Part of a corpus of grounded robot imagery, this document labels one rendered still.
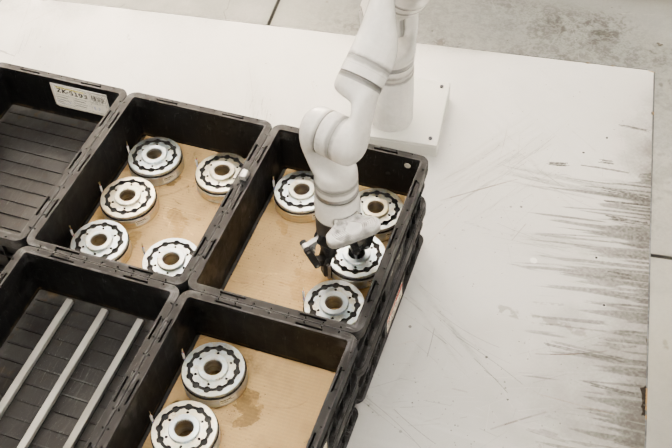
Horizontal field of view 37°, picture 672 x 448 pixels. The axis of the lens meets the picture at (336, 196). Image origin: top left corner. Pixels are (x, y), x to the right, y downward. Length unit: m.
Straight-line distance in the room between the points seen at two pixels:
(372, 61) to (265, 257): 0.47
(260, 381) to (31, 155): 0.71
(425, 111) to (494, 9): 1.54
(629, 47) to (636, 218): 1.57
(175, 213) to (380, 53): 0.58
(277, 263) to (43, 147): 0.56
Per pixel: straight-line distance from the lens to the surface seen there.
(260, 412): 1.61
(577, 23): 3.64
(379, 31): 1.49
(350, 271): 1.72
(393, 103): 2.05
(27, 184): 2.01
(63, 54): 2.48
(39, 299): 1.81
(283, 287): 1.74
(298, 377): 1.64
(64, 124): 2.10
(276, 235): 1.81
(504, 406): 1.77
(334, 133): 1.47
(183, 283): 1.65
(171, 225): 1.86
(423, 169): 1.78
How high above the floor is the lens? 2.22
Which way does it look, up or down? 48 degrees down
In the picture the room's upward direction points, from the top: 3 degrees counter-clockwise
